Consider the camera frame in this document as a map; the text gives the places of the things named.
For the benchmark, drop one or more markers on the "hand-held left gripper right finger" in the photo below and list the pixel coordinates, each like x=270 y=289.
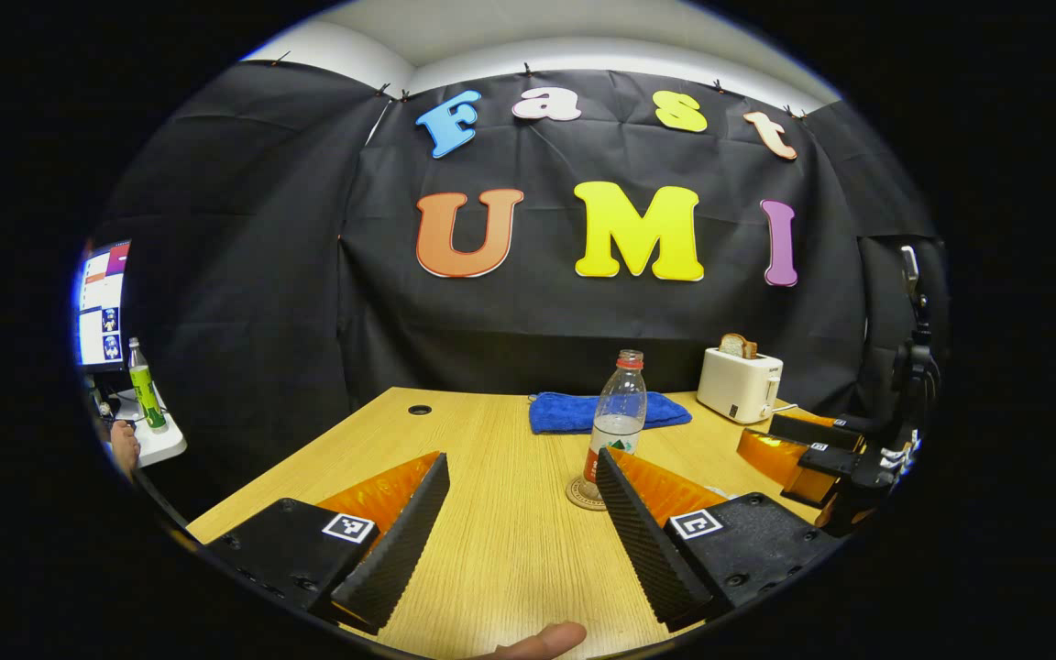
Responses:
x=643 y=550

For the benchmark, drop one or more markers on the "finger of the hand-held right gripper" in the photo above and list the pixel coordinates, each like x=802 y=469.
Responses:
x=821 y=472
x=812 y=431

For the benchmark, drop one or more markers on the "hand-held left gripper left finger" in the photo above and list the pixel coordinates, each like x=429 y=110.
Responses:
x=404 y=541

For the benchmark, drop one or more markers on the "round wooden coaster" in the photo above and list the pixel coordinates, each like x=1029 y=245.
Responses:
x=580 y=495

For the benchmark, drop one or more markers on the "clear plastic water bottle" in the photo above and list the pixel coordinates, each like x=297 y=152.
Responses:
x=620 y=403

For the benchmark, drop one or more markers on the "green labelled bottle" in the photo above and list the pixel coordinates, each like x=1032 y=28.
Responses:
x=148 y=394

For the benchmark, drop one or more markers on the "white toaster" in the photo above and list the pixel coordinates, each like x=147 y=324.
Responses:
x=734 y=385

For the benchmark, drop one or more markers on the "bread slice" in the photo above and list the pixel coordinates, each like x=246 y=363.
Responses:
x=737 y=346

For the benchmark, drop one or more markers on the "blue folded towel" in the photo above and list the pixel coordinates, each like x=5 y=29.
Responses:
x=565 y=414

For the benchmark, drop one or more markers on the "white side table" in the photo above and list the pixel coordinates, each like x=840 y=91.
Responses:
x=157 y=445

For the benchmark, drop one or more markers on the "computer monitor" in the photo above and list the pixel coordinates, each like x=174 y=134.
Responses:
x=102 y=293

